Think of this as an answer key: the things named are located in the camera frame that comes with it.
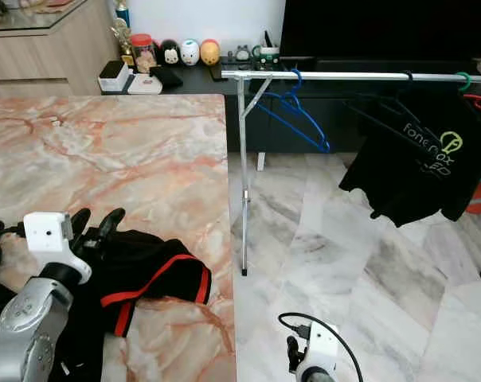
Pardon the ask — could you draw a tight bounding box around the black polo shirt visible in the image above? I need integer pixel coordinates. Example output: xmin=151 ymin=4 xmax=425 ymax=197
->
xmin=69 ymin=228 xmax=213 ymax=382
xmin=338 ymin=92 xmax=481 ymax=229

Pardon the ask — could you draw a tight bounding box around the blue plastic hanger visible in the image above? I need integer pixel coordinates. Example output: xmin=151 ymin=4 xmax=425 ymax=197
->
xmin=250 ymin=70 xmax=333 ymax=154

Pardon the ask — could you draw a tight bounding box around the green plastic hanger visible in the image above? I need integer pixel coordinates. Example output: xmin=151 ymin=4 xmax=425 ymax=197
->
xmin=454 ymin=72 xmax=474 ymax=92

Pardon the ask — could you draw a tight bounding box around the white flat box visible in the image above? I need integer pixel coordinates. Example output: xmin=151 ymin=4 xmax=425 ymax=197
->
xmin=127 ymin=72 xmax=163 ymax=96

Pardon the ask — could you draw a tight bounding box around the white box black lid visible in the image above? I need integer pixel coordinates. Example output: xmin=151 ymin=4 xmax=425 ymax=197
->
xmin=100 ymin=60 xmax=132 ymax=95

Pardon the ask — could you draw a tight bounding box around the black wallet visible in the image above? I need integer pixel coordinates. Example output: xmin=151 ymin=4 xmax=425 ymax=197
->
xmin=151 ymin=66 xmax=184 ymax=90

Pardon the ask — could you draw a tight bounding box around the light wooden cabinet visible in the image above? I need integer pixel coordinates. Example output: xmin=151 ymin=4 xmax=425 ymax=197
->
xmin=0 ymin=0 xmax=123 ymax=98

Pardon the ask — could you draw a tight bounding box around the red-lidded clear jar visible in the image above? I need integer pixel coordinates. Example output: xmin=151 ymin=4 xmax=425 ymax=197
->
xmin=129 ymin=33 xmax=158 ymax=74

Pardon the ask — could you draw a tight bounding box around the black white egg toy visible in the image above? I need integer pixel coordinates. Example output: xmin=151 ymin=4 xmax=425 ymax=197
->
xmin=159 ymin=40 xmax=181 ymax=67

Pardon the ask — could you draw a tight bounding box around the gold trophy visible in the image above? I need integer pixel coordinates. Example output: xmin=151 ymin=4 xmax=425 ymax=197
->
xmin=111 ymin=20 xmax=135 ymax=64

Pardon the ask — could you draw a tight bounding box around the small grey figurine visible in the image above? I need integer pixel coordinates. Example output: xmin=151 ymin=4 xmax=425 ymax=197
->
xmin=229 ymin=44 xmax=251 ymax=63

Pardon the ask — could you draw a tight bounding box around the blue trophy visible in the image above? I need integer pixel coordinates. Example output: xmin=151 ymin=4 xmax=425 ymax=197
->
xmin=113 ymin=0 xmax=131 ymax=25

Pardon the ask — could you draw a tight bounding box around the green white cup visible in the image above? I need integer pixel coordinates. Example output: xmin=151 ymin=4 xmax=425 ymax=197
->
xmin=256 ymin=32 xmax=281 ymax=66

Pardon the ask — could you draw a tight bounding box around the black television console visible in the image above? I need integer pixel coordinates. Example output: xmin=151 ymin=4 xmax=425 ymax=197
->
xmin=100 ymin=57 xmax=481 ymax=156

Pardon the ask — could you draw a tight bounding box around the silver metal clothes rack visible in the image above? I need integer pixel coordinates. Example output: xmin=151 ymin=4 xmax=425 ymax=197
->
xmin=221 ymin=70 xmax=481 ymax=281

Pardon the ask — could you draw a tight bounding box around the black flat-screen television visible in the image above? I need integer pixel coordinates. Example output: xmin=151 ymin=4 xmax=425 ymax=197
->
xmin=279 ymin=0 xmax=481 ymax=63

